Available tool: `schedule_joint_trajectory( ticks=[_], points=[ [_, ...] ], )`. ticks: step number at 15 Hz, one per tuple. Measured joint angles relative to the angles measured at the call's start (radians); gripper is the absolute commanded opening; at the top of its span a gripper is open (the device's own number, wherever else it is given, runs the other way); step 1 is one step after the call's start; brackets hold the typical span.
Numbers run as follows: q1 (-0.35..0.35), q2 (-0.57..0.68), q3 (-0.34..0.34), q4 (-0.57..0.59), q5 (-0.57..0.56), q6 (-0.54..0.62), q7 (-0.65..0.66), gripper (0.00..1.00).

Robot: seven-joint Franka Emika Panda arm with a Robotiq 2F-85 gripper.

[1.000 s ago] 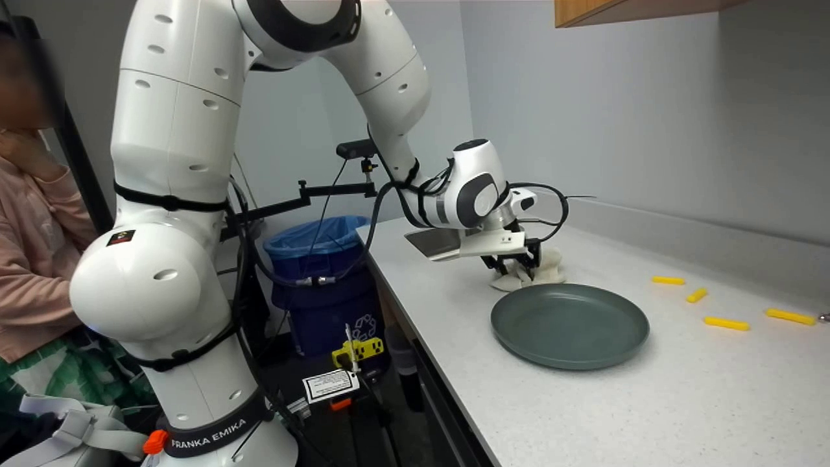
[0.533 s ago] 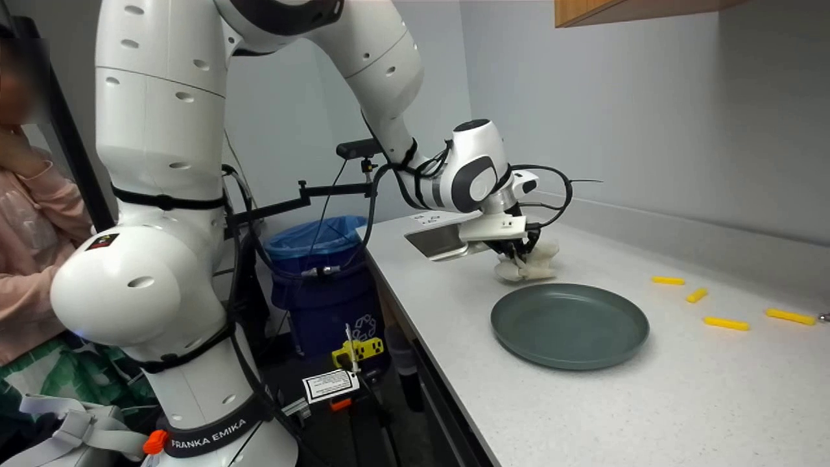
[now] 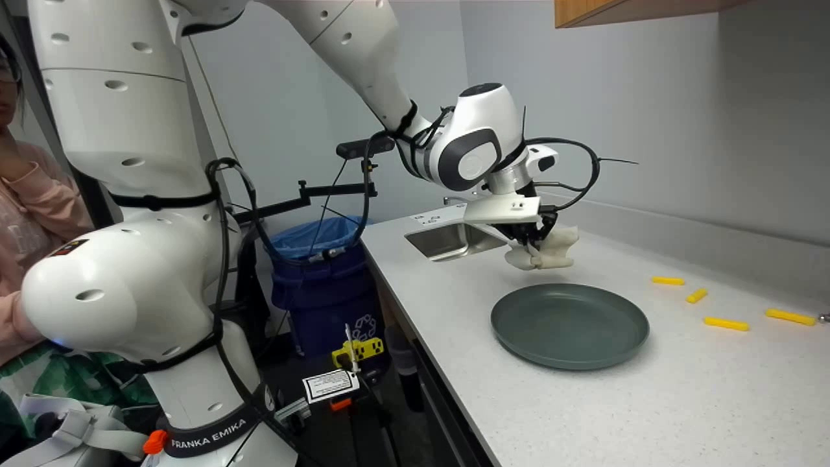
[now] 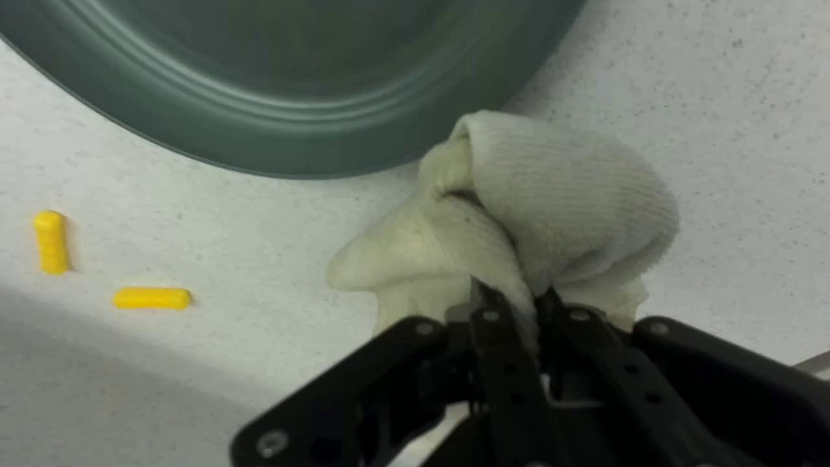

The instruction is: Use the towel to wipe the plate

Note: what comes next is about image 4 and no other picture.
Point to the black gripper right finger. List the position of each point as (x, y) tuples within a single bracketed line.
[(623, 397)]

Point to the cream stained cloth towel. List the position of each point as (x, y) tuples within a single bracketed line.
[(554, 199)]

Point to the dark green round plate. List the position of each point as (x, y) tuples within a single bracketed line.
[(287, 78)]

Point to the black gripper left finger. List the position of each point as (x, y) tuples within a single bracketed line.
[(502, 391)]

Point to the small yellow cylinder piece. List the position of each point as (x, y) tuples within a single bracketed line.
[(53, 241), (152, 298)]

